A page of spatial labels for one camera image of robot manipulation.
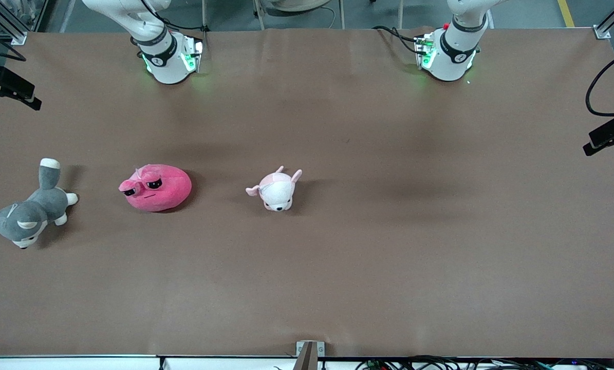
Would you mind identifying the round hot pink plush toy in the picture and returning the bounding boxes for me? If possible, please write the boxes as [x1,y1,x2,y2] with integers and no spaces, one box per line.
[119,164,192,212]

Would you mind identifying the grey white husky plush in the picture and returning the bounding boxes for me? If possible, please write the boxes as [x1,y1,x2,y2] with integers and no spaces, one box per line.
[0,158,79,250]

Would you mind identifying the small pale pink plush dog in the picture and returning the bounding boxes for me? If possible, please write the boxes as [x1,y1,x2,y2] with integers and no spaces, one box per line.
[245,165,303,212]

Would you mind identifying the beige round stand base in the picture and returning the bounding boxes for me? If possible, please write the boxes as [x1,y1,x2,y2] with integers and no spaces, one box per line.
[271,0,334,13]

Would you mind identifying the brown table cover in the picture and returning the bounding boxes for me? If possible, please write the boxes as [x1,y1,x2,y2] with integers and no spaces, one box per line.
[0,27,614,359]

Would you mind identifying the black left arm base cable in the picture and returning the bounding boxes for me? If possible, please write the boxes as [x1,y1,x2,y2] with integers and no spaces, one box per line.
[373,26,421,54]

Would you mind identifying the black cable bundle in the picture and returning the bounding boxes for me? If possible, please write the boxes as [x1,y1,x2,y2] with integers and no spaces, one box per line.
[356,356,614,370]

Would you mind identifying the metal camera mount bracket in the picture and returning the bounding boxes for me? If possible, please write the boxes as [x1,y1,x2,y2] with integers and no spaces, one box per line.
[295,341,325,370]

